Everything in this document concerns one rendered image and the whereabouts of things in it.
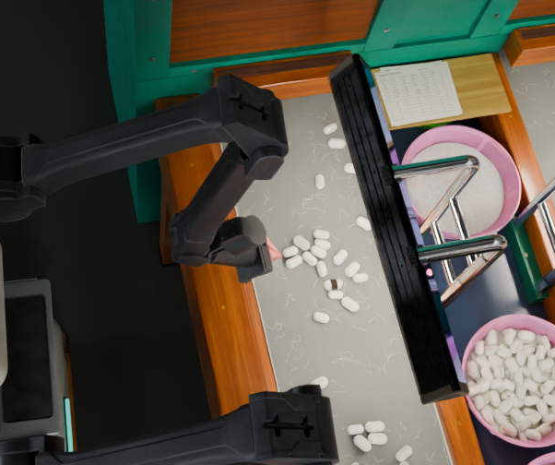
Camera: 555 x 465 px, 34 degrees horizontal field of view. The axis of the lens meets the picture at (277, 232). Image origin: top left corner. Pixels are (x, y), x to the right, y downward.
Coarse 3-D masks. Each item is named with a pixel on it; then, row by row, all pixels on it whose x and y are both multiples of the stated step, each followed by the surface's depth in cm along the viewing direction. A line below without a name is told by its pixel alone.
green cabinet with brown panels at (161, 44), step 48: (144, 0) 158; (192, 0) 163; (240, 0) 167; (288, 0) 170; (336, 0) 174; (384, 0) 176; (432, 0) 182; (480, 0) 186; (528, 0) 191; (144, 48) 172; (192, 48) 178; (240, 48) 182; (288, 48) 186; (336, 48) 188; (384, 48) 193
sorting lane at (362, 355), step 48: (288, 144) 193; (288, 192) 189; (336, 192) 191; (288, 240) 185; (336, 240) 187; (288, 288) 181; (384, 288) 184; (288, 336) 178; (336, 336) 179; (384, 336) 180; (288, 384) 174; (336, 384) 175; (384, 384) 177; (336, 432) 172; (384, 432) 173; (432, 432) 174
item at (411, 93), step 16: (432, 64) 201; (384, 80) 198; (400, 80) 198; (416, 80) 199; (432, 80) 200; (448, 80) 200; (384, 96) 196; (400, 96) 197; (416, 96) 198; (432, 96) 198; (448, 96) 199; (400, 112) 196; (416, 112) 196; (432, 112) 197; (448, 112) 197
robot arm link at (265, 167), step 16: (224, 160) 132; (240, 160) 126; (256, 160) 122; (272, 160) 122; (208, 176) 139; (224, 176) 132; (240, 176) 132; (256, 176) 126; (272, 176) 127; (208, 192) 138; (224, 192) 136; (240, 192) 137; (192, 208) 145; (208, 208) 141; (224, 208) 141; (176, 224) 153; (192, 224) 146; (208, 224) 146; (176, 240) 154; (192, 240) 150; (208, 240) 151; (176, 256) 155
